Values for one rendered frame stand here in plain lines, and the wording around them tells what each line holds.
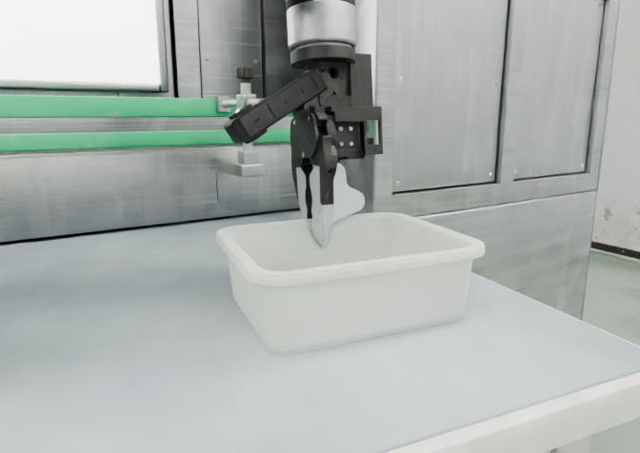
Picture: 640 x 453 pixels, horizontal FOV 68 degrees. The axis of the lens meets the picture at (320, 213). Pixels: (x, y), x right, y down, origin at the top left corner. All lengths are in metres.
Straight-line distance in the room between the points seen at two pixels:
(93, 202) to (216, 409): 0.54
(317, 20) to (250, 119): 0.12
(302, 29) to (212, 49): 0.59
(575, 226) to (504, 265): 0.26
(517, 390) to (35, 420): 0.32
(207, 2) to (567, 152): 0.87
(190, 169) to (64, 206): 0.20
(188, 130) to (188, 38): 0.27
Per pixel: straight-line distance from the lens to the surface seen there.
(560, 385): 0.40
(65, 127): 0.84
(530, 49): 1.13
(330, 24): 0.52
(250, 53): 1.13
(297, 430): 0.32
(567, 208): 1.28
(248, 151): 0.77
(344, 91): 0.54
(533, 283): 1.24
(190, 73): 1.07
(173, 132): 0.86
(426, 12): 0.92
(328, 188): 0.49
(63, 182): 0.82
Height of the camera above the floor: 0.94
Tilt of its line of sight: 12 degrees down
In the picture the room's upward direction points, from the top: straight up
